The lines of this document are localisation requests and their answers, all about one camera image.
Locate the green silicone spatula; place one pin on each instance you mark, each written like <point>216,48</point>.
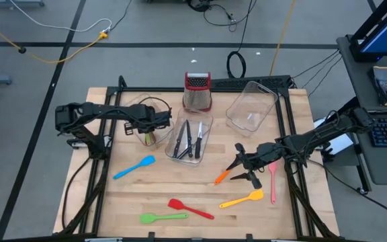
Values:
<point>148,218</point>

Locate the clear plastic bin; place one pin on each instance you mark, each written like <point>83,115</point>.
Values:
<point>205,148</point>
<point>250,111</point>
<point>161,138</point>

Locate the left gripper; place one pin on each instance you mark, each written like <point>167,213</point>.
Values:
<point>144,117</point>

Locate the grey black work gloves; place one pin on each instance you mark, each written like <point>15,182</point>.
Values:
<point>385,85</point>

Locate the grey side desk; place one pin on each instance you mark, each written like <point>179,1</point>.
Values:
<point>354,77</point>

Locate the small black paring knife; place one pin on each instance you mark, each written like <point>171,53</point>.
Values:
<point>198,144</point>

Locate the computer monitor blue screen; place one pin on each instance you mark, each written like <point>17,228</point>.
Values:
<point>386,33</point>

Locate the yellow silicone spatula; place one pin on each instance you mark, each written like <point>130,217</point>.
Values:
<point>255,195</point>

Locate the red silicone spatula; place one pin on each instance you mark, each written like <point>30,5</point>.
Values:
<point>176,204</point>

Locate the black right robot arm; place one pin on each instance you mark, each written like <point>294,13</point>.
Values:
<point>321,134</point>

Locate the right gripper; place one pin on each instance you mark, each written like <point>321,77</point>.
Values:
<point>262,154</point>

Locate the long slim black knife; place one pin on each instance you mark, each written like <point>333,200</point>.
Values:
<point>189,141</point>

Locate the black desk stand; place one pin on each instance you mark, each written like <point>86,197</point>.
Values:
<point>363,174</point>

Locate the black power strip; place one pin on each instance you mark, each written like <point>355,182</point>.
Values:
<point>254,82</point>

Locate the grey keyboard desk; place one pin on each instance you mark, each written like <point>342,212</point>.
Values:
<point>381,164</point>

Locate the red steel box grater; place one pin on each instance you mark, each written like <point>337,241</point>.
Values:
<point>197,94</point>

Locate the blue silicone spatula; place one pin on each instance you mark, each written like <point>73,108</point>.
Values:
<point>134,167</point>

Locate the orange silicone spatula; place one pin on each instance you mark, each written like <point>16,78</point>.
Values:
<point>222,177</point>

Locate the pink silicone spatula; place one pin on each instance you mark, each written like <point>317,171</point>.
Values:
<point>273,188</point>

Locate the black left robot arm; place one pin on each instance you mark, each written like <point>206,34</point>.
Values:
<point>106,109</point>

